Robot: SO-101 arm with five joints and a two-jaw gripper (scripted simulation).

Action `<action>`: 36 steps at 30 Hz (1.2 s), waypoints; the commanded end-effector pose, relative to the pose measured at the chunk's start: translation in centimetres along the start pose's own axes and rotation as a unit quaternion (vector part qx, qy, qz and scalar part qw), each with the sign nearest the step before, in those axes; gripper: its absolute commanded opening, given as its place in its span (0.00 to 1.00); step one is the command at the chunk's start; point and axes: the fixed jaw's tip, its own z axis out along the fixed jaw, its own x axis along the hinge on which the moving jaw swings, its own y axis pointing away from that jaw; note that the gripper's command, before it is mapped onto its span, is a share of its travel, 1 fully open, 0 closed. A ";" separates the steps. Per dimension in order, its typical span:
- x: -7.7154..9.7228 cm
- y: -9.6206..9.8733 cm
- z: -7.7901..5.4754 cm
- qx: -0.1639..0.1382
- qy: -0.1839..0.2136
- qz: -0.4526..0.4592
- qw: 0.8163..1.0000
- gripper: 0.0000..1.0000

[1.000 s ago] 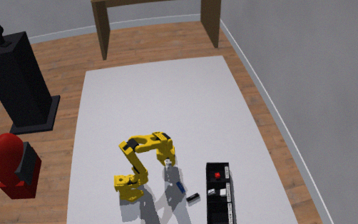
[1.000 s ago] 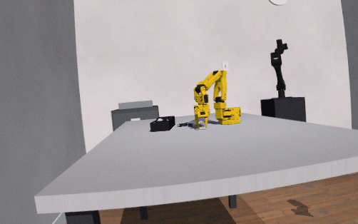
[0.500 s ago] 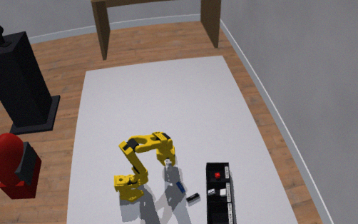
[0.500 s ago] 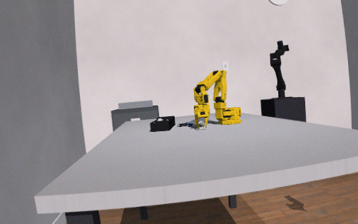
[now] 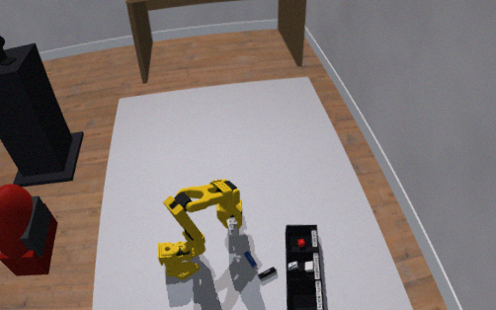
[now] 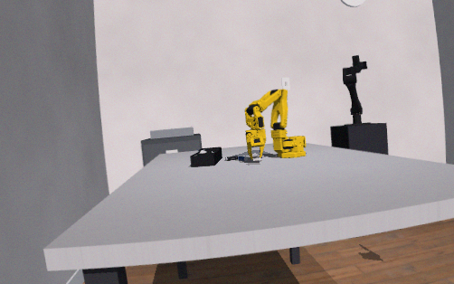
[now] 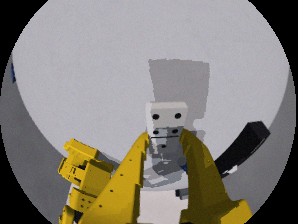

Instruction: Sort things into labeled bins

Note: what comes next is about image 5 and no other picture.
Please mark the blue battery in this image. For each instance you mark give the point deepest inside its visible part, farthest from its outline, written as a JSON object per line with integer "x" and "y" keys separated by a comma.
{"x": 250, "y": 259}

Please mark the white domino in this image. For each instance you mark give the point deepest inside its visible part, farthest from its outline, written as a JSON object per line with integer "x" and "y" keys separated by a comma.
{"x": 232, "y": 228}

